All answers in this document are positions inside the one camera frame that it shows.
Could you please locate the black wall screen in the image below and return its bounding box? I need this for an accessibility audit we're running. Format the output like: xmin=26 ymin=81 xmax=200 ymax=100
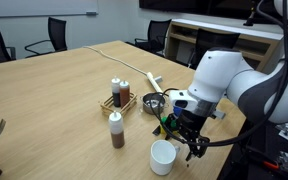
xmin=138 ymin=0 xmax=278 ymax=21

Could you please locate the squeeze bottle red sauce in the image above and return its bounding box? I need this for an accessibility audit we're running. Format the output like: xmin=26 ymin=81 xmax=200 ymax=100
xmin=118 ymin=80 xmax=131 ymax=108

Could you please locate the yellow lego block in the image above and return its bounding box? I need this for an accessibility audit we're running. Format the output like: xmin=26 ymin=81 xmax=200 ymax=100
xmin=159 ymin=123 xmax=170 ymax=136

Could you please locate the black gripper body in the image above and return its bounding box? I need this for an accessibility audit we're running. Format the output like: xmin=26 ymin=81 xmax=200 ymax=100
xmin=176 ymin=110 xmax=208 ymax=143

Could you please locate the white whiteboard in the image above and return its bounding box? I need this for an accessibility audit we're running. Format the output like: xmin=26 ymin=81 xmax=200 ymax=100
xmin=0 ymin=0 xmax=100 ymax=18

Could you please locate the small metal pot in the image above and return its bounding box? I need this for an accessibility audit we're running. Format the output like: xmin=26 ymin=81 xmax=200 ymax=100
xmin=141 ymin=92 xmax=169 ymax=116

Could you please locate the squeeze bottle dark sauce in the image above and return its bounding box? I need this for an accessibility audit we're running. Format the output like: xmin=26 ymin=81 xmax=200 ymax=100
xmin=110 ymin=76 xmax=122 ymax=108

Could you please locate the red handled tool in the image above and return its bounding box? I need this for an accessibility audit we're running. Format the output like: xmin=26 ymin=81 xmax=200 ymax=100
xmin=262 ymin=159 xmax=280 ymax=171

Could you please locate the blue lego block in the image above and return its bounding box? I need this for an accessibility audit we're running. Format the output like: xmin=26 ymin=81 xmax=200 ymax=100
xmin=172 ymin=105 xmax=184 ymax=118

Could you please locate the wooden credenza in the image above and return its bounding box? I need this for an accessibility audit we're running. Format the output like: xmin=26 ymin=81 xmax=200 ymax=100
xmin=165 ymin=18 xmax=285 ymax=73

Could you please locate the small wooden crate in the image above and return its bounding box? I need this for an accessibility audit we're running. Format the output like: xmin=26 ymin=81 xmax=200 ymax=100
xmin=99 ymin=92 xmax=138 ymax=118

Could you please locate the black lego piece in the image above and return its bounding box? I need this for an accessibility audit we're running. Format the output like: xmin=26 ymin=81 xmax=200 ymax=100
xmin=152 ymin=124 xmax=162 ymax=137

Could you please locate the beige power strip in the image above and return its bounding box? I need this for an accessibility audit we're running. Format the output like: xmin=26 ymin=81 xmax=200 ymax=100
xmin=146 ymin=71 xmax=164 ymax=94

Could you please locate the white cup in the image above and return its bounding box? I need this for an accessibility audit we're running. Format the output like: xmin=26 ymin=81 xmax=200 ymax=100
xmin=149 ymin=139 xmax=181 ymax=177

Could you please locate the white power cable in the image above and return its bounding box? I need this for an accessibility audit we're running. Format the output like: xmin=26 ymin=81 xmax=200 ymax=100
xmin=83 ymin=45 xmax=150 ymax=77

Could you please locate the green lego block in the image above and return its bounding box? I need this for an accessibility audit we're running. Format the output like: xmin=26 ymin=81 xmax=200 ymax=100
xmin=161 ymin=115 xmax=179 ymax=130

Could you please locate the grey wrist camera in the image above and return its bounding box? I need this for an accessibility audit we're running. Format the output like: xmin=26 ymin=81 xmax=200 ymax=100
xmin=212 ymin=109 xmax=227 ymax=120

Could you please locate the squeeze bottle brown sauce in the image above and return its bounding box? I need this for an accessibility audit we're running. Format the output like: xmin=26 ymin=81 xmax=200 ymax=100
xmin=108 ymin=110 xmax=126 ymax=150

